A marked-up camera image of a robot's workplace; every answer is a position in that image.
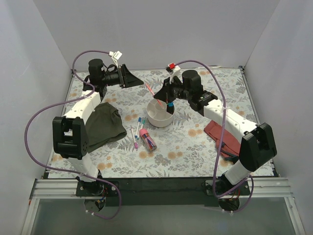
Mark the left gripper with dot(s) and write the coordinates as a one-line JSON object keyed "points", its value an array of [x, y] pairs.
{"points": [[122, 76]]}

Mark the dark green cloth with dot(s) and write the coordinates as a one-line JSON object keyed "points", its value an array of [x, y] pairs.
{"points": [[103, 126]]}

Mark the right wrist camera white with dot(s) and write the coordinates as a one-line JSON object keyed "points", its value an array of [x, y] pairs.
{"points": [[173, 70]]}

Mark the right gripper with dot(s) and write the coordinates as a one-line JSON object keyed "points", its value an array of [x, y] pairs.
{"points": [[168, 88]]}

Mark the pink capped marker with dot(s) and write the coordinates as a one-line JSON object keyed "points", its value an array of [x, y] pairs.
{"points": [[134, 139]]}

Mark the aluminium front rail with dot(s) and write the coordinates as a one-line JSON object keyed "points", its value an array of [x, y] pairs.
{"points": [[163, 206]]}

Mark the pink lid pencil jar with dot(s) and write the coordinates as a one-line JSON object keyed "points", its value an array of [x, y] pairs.
{"points": [[148, 141]]}

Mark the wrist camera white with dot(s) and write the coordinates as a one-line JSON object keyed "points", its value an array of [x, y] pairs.
{"points": [[115, 56], [173, 70]]}

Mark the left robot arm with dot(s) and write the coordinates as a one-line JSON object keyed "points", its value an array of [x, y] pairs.
{"points": [[70, 138]]}

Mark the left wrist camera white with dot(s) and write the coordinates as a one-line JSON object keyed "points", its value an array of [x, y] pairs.
{"points": [[115, 56]]}

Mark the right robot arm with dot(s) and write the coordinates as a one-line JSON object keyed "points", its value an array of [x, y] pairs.
{"points": [[257, 144]]}

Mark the floral table mat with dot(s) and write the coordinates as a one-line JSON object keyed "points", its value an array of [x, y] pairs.
{"points": [[183, 148]]}

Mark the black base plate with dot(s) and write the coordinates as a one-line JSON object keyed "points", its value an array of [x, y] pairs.
{"points": [[154, 192]]}

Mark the red cloth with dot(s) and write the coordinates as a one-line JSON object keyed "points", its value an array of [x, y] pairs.
{"points": [[230, 146]]}

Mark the orange pink pen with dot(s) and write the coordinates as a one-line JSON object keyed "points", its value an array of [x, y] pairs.
{"points": [[153, 94]]}

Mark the blue capped marker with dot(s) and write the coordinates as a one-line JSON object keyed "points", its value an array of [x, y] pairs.
{"points": [[138, 128]]}

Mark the white round organizer container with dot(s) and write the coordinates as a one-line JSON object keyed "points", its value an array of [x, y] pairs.
{"points": [[158, 116]]}

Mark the blue black highlighter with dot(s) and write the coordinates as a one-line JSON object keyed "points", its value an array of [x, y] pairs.
{"points": [[170, 108]]}

